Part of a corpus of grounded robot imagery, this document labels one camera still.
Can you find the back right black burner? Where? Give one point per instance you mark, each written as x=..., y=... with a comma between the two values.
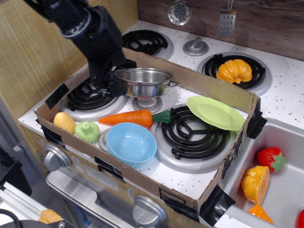
x=261, y=76

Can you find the light green plastic plate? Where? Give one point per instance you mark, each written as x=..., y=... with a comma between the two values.
x=215, y=113

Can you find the silver oven knob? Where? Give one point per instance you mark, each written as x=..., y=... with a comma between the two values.
x=55, y=158
x=147, y=213

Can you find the silver toy sink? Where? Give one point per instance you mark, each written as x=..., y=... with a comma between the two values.
x=285, y=193

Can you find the orange toy pumpkin half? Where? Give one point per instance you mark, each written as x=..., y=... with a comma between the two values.
x=235, y=71

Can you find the red toy strawberry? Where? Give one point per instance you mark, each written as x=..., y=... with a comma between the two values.
x=272, y=157

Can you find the silver left oven knob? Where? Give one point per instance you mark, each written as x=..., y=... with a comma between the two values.
x=55, y=158

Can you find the silver oven door handle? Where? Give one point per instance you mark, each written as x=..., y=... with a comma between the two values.
x=92, y=207

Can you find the silver back stove knob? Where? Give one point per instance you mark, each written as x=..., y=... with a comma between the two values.
x=195, y=47

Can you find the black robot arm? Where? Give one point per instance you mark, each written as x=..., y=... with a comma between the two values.
x=71, y=16

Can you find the orange toy slice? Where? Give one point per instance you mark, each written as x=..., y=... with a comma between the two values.
x=259, y=212

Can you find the silver right oven knob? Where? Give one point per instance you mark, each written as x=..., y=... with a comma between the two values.
x=147, y=213

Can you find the back left black burner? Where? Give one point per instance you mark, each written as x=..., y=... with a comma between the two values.
x=150, y=42

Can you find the red toy at edge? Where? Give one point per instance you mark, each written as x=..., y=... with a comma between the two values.
x=299, y=222

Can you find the hanging silver spatula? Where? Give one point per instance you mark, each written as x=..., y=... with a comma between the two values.
x=227, y=20

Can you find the light blue plastic bowl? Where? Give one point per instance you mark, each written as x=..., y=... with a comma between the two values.
x=132, y=144

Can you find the orange object bottom left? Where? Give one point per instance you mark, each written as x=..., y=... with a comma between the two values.
x=49, y=216

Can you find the green toy pepper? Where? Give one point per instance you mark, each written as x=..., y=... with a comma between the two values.
x=87, y=131

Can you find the yellow toy corn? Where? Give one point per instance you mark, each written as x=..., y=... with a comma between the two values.
x=65, y=122

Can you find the front right black burner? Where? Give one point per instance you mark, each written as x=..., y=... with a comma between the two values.
x=189, y=144

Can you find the brown cardboard fence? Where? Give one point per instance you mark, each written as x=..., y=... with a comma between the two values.
x=182, y=210

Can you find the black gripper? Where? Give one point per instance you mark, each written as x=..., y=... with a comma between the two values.
x=101, y=44

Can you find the black burner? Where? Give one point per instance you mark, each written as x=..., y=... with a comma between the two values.
x=261, y=76
x=189, y=144
x=85, y=103
x=150, y=42

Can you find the front left black burner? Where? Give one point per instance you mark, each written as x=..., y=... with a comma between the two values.
x=85, y=103

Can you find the orange toy carrot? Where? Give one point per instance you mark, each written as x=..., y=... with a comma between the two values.
x=143, y=118

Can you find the silver centre stove knob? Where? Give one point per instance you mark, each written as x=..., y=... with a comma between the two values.
x=152, y=104

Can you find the small steel pot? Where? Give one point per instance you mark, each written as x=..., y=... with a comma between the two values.
x=146, y=82

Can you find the orange pumpkin half in sink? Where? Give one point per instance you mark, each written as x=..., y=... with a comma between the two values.
x=255, y=183

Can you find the hanging silver strainer ladle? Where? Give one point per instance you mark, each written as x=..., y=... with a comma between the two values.
x=179, y=12

